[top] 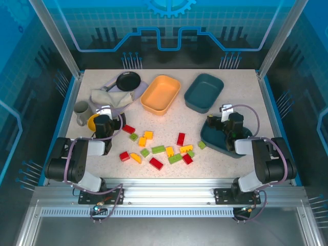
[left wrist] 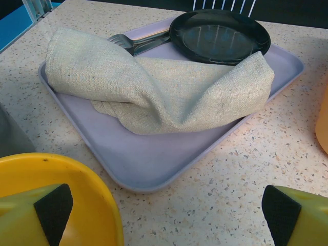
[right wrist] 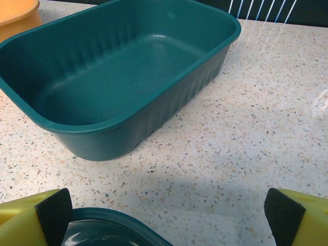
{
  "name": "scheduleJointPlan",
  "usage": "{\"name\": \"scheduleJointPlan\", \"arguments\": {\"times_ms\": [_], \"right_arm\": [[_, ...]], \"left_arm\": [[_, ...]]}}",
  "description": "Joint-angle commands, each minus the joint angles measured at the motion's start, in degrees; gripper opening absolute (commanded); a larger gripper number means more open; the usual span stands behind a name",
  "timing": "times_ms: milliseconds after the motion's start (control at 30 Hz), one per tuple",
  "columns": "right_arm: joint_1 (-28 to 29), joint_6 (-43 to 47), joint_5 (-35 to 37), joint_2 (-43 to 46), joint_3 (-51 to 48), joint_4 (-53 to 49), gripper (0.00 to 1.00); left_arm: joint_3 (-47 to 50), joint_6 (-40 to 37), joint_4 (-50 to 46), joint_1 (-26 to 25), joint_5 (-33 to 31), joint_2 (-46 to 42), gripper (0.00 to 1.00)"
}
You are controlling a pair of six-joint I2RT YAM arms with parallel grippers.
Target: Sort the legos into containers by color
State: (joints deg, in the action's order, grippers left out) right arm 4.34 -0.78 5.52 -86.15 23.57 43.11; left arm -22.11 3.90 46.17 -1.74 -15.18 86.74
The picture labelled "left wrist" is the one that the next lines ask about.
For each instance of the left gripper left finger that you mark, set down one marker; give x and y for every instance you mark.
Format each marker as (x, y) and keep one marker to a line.
(20, 220)

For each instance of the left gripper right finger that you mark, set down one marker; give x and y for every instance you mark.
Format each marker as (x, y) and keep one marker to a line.
(307, 223)

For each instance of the yellow plastic bowl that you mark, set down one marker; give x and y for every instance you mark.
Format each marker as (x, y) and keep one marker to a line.
(84, 194)

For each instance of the orange plastic container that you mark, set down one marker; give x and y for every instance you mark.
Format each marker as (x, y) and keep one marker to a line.
(323, 123)

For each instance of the beige woven cloth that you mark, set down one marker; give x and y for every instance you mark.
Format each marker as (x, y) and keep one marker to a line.
(128, 84)

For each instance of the blue table side rim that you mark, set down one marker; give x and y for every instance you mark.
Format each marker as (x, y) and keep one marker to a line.
(12, 28)

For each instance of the black frying pan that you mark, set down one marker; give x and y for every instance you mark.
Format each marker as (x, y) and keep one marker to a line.
(217, 36)

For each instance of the metal fork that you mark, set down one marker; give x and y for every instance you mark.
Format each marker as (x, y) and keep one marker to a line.
(123, 39)

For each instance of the metal knife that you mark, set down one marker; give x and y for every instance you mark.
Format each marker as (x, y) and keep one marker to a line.
(151, 46)

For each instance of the aluminium frame post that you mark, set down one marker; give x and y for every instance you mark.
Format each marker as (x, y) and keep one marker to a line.
(41, 11)

